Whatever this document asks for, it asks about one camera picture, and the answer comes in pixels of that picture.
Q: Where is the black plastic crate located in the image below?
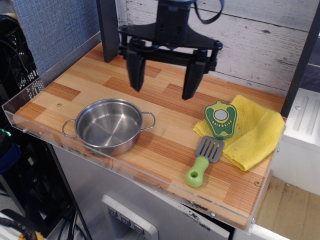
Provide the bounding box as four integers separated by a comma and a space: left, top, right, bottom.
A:
0, 14, 39, 90

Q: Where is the yellow folded towel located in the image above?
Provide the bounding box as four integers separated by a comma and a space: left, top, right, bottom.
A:
192, 94, 286, 172

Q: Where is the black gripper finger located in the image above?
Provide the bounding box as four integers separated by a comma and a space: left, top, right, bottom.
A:
182, 62, 206, 100
126, 49, 146, 92

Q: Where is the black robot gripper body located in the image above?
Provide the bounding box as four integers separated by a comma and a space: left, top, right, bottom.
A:
118, 0, 223, 74

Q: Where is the dark grey left post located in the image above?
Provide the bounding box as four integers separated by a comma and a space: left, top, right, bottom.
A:
96, 0, 120, 63

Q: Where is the small stainless steel pot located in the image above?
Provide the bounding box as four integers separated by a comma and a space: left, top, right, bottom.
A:
62, 98, 156, 157

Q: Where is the dark grey post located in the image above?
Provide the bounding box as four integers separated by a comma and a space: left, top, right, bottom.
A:
96, 0, 120, 63
280, 2, 320, 118

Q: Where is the grey spatula with green handle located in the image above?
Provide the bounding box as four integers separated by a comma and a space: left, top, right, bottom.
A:
185, 135, 225, 188

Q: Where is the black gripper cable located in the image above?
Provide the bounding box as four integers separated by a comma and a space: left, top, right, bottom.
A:
193, 0, 225, 25

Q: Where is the clear acrylic table guard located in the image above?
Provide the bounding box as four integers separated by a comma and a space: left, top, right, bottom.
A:
4, 44, 285, 240

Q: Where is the white toy sink unit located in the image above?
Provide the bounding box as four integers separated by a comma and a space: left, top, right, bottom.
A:
271, 88, 320, 195

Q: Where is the green toy pepper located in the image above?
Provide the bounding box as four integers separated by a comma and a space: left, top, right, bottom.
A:
204, 100, 237, 140

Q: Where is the dark grey right post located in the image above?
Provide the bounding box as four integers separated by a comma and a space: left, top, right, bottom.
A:
280, 2, 320, 118

